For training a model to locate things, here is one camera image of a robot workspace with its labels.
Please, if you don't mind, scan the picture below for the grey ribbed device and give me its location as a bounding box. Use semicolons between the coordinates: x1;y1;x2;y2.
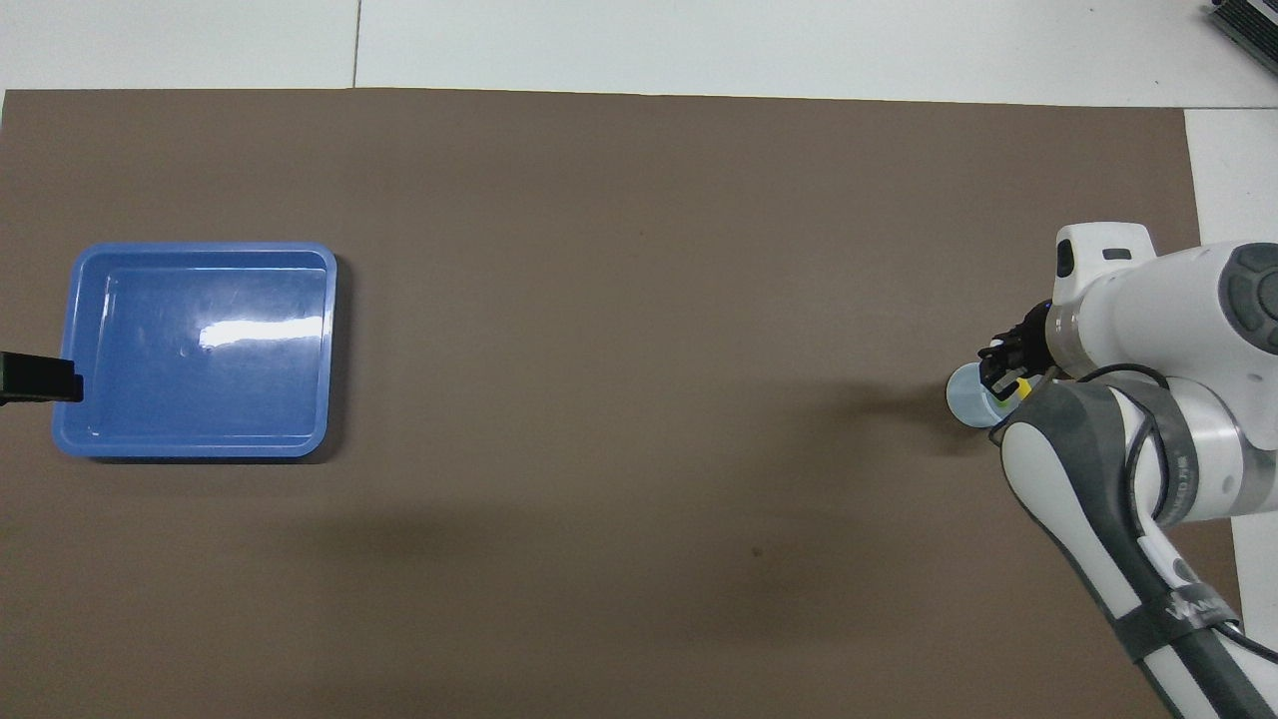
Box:
1208;0;1278;61

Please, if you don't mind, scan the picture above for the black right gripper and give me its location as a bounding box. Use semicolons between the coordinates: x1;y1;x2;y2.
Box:
978;303;1051;400

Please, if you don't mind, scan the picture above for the blue plastic tray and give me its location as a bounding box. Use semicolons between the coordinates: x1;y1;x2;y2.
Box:
52;242;338;460

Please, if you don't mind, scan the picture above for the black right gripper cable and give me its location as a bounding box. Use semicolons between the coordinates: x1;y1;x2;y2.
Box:
988;364;1278;665

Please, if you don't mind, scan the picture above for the translucent pale blue cup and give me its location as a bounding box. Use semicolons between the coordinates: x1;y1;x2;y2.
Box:
946;361;1014;428

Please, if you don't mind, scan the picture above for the brown table mat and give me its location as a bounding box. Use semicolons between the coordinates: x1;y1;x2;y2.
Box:
0;88;1254;719

